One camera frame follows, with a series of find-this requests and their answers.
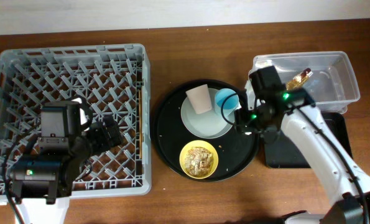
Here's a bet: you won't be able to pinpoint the gold foil snack wrapper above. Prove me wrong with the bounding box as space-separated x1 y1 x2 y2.
285 68 313 90

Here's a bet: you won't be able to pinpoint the blue plastic cup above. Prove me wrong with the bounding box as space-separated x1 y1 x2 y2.
214 88 239 118

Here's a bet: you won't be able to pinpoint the pink plastic cup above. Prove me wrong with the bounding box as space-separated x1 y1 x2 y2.
186 84 212 114

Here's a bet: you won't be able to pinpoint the yellow bowl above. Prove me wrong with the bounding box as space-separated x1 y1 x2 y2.
179 140 219 180

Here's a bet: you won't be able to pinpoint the food scraps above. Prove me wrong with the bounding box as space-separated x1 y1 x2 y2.
184 147 213 177

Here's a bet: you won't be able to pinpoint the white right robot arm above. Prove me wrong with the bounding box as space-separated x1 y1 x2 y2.
235 88 370 223

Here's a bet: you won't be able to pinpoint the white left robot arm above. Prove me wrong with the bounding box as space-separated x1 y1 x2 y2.
7 101 123 206

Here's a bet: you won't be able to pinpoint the clear plastic waste bin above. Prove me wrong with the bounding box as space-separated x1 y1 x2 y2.
251 51 360 114

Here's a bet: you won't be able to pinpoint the grey plastic dishwasher rack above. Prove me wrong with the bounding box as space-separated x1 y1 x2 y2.
0 44 152 203

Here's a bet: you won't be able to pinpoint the black rectangular tray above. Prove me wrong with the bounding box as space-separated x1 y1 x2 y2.
263 112 353 169

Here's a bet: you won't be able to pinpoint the round black serving tray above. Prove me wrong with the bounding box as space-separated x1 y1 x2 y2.
150 79 261 182

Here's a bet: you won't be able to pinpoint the light grey plate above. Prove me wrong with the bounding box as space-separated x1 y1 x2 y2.
180 97 232 139

